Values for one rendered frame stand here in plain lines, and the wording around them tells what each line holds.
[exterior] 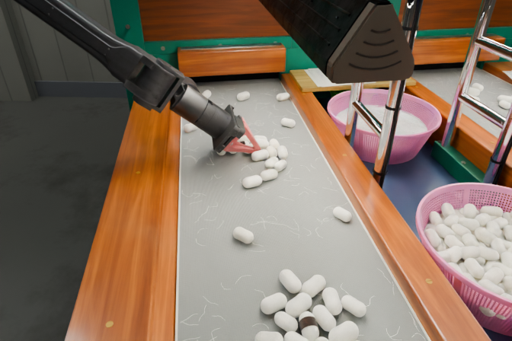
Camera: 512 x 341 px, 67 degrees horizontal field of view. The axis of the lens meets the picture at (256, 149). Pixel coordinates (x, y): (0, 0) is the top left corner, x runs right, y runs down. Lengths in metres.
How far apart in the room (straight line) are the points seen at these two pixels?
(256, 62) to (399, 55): 0.76
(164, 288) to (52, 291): 1.14
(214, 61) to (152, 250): 0.64
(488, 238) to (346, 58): 0.44
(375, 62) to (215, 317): 0.36
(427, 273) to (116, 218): 0.46
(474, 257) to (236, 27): 0.82
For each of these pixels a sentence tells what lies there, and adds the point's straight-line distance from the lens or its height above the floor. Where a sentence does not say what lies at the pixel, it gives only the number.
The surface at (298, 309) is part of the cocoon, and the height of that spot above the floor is 0.76.
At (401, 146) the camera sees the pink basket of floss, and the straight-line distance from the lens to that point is 0.91.
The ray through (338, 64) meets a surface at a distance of 0.35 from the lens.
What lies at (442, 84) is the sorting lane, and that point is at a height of 0.74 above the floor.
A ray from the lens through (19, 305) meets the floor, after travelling 1.68.
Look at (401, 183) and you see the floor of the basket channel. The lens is 0.89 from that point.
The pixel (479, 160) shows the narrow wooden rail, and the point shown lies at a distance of 0.94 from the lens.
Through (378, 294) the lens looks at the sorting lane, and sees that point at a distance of 0.57.
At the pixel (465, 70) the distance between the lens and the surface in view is 0.92.
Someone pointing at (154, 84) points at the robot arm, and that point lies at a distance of 0.69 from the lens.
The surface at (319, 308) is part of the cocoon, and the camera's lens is 0.52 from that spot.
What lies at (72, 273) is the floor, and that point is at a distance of 1.70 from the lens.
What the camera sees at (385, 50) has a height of 1.07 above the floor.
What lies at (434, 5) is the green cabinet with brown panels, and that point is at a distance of 1.34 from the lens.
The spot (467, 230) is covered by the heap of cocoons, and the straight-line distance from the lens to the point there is 0.71.
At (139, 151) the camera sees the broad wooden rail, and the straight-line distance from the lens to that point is 0.81.
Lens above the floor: 1.17
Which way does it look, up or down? 31 degrees down
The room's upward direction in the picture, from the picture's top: straight up
